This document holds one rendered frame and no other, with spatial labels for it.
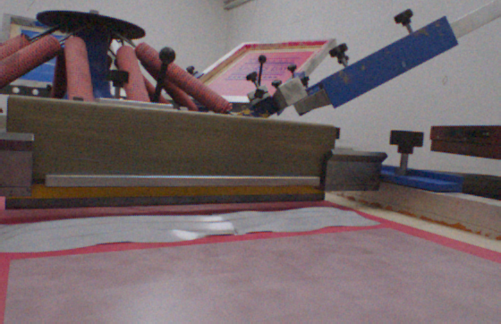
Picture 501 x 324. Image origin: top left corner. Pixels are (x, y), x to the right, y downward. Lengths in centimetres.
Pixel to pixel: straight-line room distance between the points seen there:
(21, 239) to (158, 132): 16
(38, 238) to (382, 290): 23
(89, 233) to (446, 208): 38
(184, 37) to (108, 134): 454
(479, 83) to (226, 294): 237
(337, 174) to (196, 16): 458
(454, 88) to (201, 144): 228
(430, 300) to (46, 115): 32
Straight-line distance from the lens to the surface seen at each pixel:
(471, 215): 48
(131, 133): 38
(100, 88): 121
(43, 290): 24
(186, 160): 40
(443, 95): 263
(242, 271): 26
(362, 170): 53
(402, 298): 26
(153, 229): 32
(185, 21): 494
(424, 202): 51
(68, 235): 32
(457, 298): 28
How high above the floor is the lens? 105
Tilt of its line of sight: 5 degrees down
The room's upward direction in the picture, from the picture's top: 5 degrees clockwise
